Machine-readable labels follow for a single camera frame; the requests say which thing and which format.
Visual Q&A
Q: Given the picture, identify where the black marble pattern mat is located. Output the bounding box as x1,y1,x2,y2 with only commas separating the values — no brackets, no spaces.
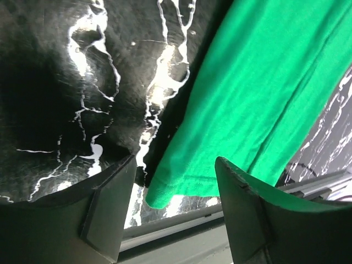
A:
1,1,351,227

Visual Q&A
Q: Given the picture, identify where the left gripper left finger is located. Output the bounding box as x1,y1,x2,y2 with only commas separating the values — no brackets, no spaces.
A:
1,155,136,263

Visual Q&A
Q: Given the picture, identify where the green t shirt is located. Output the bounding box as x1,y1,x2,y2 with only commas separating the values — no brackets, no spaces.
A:
145,1,351,209

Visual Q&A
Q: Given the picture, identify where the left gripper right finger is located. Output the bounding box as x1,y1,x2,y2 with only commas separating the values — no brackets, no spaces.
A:
215,157,351,263

